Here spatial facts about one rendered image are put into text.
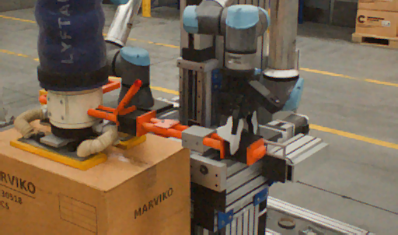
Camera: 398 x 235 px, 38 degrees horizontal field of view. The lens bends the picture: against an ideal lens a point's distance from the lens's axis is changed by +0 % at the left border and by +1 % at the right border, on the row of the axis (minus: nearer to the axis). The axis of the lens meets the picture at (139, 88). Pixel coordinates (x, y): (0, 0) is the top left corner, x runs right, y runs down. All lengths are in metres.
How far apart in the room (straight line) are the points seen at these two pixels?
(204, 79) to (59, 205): 0.76
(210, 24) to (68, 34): 0.42
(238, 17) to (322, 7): 9.19
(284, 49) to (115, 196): 0.72
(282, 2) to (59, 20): 0.69
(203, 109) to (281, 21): 0.52
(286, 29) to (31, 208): 0.97
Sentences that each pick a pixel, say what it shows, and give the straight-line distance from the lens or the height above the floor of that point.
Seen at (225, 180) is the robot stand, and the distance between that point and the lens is 1.90.
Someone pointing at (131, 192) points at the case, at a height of 1.02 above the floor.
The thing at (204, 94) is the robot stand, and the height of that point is 1.13.
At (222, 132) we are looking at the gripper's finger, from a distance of 1.43.
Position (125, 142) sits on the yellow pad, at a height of 1.09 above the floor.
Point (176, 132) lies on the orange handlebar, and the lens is 1.54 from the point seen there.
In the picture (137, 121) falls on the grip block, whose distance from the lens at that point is 1.60.
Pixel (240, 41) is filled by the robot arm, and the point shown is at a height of 1.48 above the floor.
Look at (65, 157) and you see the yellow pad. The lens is 1.71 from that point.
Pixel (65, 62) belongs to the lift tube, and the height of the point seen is 1.36.
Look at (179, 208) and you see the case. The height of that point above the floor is 0.87.
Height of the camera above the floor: 1.75
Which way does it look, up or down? 16 degrees down
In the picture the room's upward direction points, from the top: 1 degrees counter-clockwise
